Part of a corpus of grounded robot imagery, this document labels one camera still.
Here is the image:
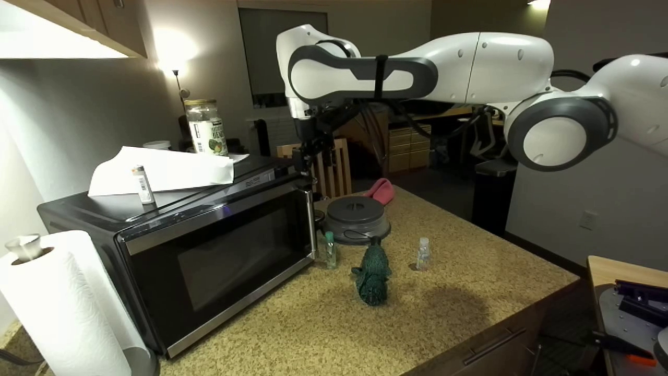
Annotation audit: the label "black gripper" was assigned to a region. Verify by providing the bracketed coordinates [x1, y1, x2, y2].
[298, 112, 343, 181]

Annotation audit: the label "black steel microwave oven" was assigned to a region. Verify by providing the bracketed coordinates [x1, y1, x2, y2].
[36, 154, 320, 360]

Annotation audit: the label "wooden slatted chair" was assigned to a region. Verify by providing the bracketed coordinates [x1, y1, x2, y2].
[276, 135, 355, 204]

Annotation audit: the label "black tall bottle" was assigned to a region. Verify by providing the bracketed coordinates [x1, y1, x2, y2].
[253, 118, 274, 159]

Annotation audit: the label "red cloth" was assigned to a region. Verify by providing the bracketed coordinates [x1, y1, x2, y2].
[365, 176, 400, 209]

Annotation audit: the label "small green plastic bottle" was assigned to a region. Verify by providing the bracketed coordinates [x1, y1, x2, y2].
[323, 230, 340, 271]

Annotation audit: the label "wooden office desk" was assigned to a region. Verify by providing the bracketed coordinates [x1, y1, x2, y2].
[353, 107, 448, 176]

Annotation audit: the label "glass storage jar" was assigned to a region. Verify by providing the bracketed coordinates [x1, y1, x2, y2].
[185, 98, 227, 156]

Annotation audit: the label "grey window blind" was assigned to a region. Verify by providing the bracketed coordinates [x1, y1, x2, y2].
[239, 5, 330, 109]

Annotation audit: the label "white folded cloth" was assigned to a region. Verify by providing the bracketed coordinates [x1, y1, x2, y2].
[88, 143, 251, 197]

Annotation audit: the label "small clear plastic bottle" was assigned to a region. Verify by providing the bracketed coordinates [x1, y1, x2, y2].
[414, 235, 433, 271]

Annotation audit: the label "small clear tube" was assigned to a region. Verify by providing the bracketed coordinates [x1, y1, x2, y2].
[132, 165, 156, 209]

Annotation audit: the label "lit desk lamp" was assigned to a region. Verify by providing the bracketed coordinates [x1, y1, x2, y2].
[155, 26, 198, 112]

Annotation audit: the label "black trash bin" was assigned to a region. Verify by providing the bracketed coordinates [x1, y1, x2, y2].
[473, 159, 521, 235]

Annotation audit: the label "wooden upper cabinets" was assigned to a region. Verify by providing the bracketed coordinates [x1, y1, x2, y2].
[0, 0, 149, 62]

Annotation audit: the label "white paper towel roll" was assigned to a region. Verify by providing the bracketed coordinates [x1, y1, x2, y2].
[0, 230, 152, 376]

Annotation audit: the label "wooden cart with black tools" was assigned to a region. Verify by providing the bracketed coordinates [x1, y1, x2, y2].
[586, 253, 668, 376]

